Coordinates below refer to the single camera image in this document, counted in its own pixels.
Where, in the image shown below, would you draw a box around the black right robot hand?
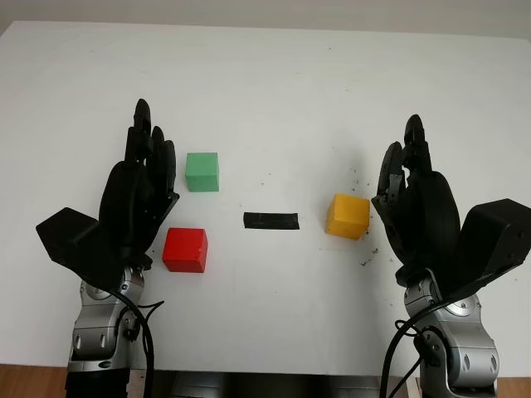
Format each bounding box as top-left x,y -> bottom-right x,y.
371,114 -> 462,287

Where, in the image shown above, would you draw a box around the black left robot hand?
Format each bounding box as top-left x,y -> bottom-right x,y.
99,98 -> 182,270

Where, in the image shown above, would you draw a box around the red wooden cube block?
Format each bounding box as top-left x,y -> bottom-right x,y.
162,226 -> 208,274

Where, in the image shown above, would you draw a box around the green wooden cube block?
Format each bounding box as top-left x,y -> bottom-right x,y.
184,152 -> 220,193

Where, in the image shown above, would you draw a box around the yellow wooden cube block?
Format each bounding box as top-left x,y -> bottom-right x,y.
325,193 -> 371,241

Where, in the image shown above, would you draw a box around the black tape strip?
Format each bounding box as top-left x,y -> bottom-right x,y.
242,211 -> 300,231

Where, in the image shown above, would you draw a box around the dark robot torso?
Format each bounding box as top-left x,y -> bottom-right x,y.
144,371 -> 407,398

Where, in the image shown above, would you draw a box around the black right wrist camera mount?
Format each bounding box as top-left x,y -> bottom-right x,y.
439,197 -> 531,300

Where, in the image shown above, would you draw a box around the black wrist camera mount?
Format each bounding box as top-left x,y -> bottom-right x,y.
36,206 -> 126,288
439,197 -> 531,300

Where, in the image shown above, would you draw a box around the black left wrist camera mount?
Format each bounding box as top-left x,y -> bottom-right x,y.
36,206 -> 126,288

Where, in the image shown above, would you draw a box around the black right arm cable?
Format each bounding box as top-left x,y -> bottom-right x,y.
379,296 -> 449,398

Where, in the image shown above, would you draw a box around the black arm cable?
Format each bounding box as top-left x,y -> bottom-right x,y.
110,289 -> 165,398
379,296 -> 449,398

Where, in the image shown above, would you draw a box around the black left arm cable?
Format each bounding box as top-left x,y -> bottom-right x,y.
110,289 -> 165,398

